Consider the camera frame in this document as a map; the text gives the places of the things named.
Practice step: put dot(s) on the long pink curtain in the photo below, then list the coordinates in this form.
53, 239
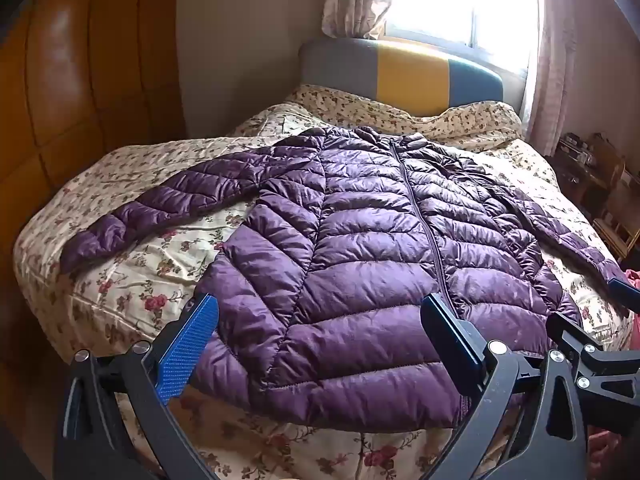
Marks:
550, 60

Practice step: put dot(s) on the small-flower floral bedsheet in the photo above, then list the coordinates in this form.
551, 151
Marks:
450, 120

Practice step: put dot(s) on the bright window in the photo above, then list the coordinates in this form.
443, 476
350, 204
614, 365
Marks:
465, 0

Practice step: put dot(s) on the purple puffer jacket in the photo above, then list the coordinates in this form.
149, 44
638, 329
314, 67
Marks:
350, 270

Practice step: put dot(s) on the large-flower floral quilt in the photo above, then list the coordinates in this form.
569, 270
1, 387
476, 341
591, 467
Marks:
150, 280

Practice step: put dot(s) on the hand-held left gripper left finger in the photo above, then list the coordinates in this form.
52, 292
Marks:
187, 345

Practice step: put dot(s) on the cluttered wooden shelf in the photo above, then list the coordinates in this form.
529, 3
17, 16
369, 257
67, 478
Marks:
600, 175

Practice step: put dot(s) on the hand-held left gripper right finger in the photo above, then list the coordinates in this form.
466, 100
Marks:
452, 332

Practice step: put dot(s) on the grey yellow teal headboard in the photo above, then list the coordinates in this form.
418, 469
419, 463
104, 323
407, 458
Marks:
410, 75

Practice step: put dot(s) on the brown wooden wardrobe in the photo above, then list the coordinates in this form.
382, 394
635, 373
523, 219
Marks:
85, 85

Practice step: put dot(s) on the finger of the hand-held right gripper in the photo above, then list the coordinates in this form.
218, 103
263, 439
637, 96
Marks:
622, 292
575, 335

